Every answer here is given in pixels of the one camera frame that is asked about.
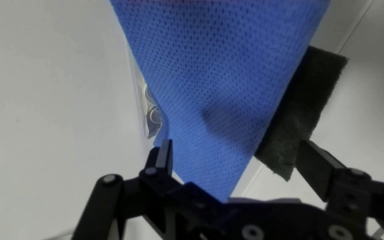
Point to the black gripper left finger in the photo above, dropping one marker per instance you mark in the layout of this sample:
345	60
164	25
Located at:
159	188

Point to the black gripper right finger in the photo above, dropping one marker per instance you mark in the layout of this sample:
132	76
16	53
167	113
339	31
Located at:
341	188

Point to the blue paper towel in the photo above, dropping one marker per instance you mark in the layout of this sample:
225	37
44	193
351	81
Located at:
217	71

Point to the clear plastic bowl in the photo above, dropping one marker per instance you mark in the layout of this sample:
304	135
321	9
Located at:
149	116

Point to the black sponge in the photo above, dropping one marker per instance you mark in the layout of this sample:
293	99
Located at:
300	109

